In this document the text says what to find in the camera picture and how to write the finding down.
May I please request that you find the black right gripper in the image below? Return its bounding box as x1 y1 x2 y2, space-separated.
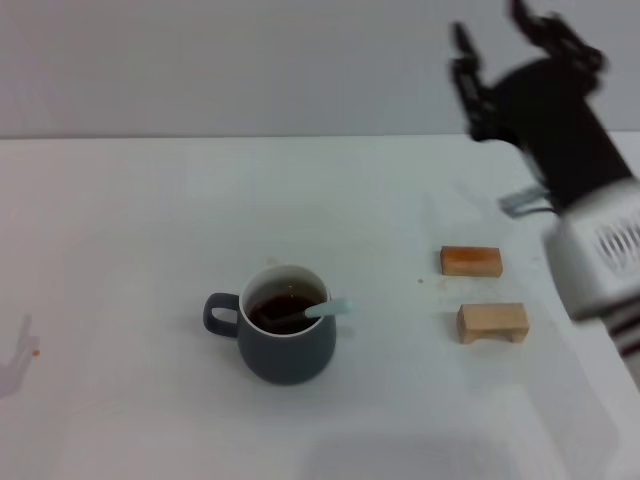
448 0 640 212

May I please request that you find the light blue handled metal spoon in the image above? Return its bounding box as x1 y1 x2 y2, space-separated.
272 297 355 327

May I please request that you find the dark grey ceramic coffee mug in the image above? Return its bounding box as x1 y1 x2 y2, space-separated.
202 263 339 386

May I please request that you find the orange stained wooden block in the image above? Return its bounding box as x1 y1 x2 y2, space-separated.
440 245 504 278

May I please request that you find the light notched wooden block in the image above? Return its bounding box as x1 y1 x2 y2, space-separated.
456 302 530 346

